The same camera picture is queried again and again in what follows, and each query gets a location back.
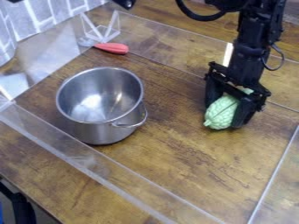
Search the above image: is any silver metal pot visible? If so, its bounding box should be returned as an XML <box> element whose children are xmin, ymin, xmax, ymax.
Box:
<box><xmin>56</xmin><ymin>66</ymin><xmax>148</xmax><ymax>145</ymax></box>

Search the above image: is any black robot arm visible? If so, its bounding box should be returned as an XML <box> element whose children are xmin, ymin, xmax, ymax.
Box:
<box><xmin>174</xmin><ymin>0</ymin><xmax>285</xmax><ymax>130</ymax></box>

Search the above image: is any green bumpy bitter gourd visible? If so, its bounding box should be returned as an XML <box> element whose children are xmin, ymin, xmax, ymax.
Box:
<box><xmin>201</xmin><ymin>87</ymin><xmax>254</xmax><ymax>131</ymax></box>

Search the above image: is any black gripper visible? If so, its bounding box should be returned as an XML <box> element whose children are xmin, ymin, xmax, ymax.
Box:
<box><xmin>204</xmin><ymin>40</ymin><xmax>271</xmax><ymax>128</ymax></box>

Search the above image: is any clear acrylic enclosure wall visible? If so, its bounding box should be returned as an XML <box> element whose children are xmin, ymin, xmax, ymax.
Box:
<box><xmin>0</xmin><ymin>11</ymin><xmax>299</xmax><ymax>224</ymax></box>

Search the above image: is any clear acrylic triangular bracket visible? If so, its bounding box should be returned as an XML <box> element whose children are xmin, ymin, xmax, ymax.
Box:
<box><xmin>78</xmin><ymin>11</ymin><xmax>120</xmax><ymax>47</ymax></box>

